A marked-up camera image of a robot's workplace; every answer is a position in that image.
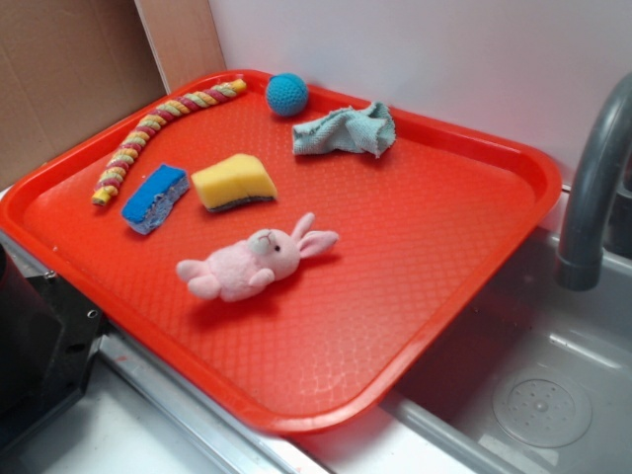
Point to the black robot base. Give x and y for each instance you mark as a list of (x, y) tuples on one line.
[(50, 333)]

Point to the pink plush bunny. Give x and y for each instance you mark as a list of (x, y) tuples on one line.
[(246, 268)]

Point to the red plastic tray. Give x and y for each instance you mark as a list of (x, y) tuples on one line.
[(421, 229)]

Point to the yellow sponge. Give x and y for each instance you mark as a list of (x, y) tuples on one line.
[(232, 182)]

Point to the light blue cloth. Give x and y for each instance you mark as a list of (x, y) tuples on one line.
[(370, 130)]

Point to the blue crocheted ball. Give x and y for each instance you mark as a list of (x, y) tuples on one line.
[(286, 95)]

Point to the blue sponge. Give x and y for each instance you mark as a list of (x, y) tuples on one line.
[(154, 200)]

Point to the grey faucet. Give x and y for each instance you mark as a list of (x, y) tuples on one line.
[(598, 212)]

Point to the grey plastic sink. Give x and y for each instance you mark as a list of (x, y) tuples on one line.
[(529, 378)]

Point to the brown cardboard panel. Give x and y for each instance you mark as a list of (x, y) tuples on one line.
[(69, 69)]

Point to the twisted multicolour rope toy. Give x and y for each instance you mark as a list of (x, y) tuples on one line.
[(133, 144)]

